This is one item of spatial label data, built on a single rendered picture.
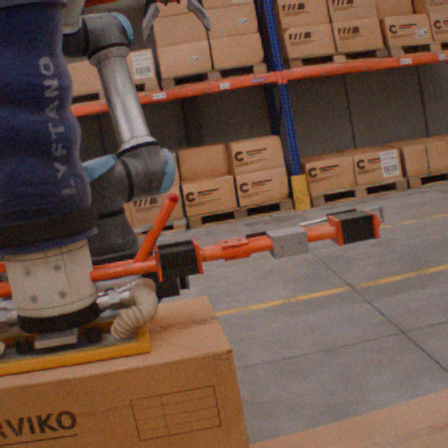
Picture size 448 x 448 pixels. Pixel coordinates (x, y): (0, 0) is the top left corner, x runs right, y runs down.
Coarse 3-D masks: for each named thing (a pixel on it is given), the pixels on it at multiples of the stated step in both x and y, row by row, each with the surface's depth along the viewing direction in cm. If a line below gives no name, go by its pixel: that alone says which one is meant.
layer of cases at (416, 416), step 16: (416, 400) 181; (432, 400) 179; (368, 416) 178; (384, 416) 176; (400, 416) 174; (416, 416) 172; (432, 416) 170; (304, 432) 176; (320, 432) 174; (336, 432) 173; (352, 432) 171; (368, 432) 169; (384, 432) 167; (400, 432) 165; (416, 432) 163; (432, 432) 162
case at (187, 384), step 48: (192, 336) 138; (0, 384) 125; (48, 384) 124; (96, 384) 125; (144, 384) 126; (192, 384) 127; (0, 432) 124; (48, 432) 125; (96, 432) 127; (144, 432) 128; (192, 432) 129; (240, 432) 130
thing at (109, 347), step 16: (96, 336) 134; (112, 336) 136; (144, 336) 135; (16, 352) 134; (32, 352) 133; (48, 352) 132; (64, 352) 131; (80, 352) 131; (96, 352) 130; (112, 352) 131; (128, 352) 131; (144, 352) 131; (0, 368) 129; (16, 368) 129; (32, 368) 129
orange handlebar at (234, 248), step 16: (240, 240) 144; (256, 240) 146; (208, 256) 142; (224, 256) 142; (240, 256) 143; (0, 272) 165; (96, 272) 140; (112, 272) 140; (128, 272) 140; (144, 272) 141; (0, 288) 138
